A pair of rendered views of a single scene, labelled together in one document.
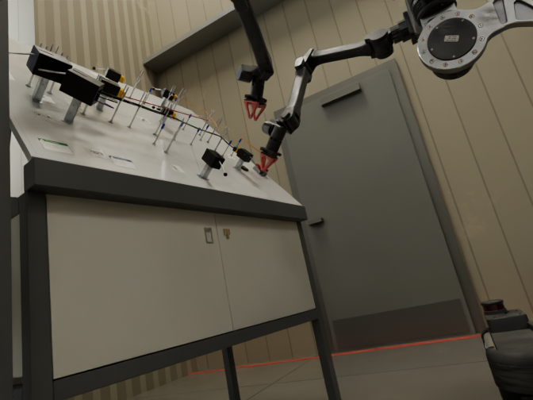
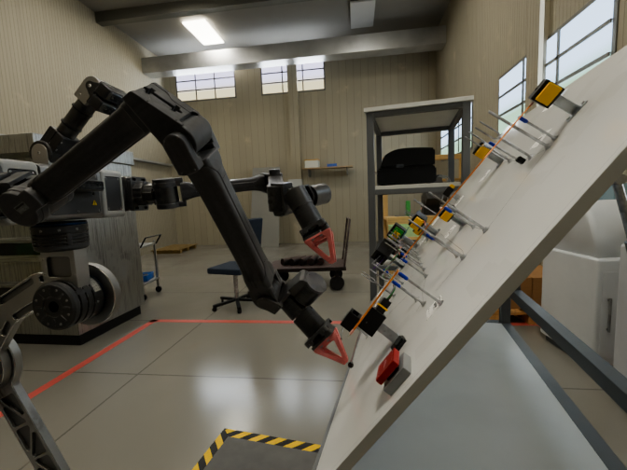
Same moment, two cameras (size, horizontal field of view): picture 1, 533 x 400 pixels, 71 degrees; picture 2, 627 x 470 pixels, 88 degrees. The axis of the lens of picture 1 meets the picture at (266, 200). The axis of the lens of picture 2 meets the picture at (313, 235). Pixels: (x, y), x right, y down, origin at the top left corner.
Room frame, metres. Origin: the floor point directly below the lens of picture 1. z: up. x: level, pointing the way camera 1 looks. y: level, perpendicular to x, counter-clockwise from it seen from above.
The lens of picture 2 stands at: (2.23, -0.28, 1.41)
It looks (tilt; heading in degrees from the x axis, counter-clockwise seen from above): 6 degrees down; 163
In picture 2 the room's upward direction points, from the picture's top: 2 degrees counter-clockwise
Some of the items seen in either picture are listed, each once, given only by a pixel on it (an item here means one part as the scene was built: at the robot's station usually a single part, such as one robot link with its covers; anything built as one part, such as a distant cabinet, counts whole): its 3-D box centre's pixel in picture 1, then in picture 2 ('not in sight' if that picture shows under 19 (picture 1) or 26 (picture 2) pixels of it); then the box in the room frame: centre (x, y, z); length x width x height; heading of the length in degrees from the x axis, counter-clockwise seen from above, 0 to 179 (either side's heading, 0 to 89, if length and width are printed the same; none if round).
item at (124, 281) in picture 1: (153, 274); not in sight; (1.02, 0.34, 0.60); 0.55 x 0.02 x 0.39; 147
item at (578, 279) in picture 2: not in sight; (600, 279); (0.41, 2.74, 0.65); 0.70 x 0.57 x 1.30; 155
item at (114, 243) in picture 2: not in sight; (39, 241); (-2.24, -2.18, 1.04); 1.62 x 1.29 x 2.09; 64
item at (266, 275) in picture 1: (270, 266); not in sight; (1.48, 0.04, 0.60); 0.55 x 0.03 x 0.39; 147
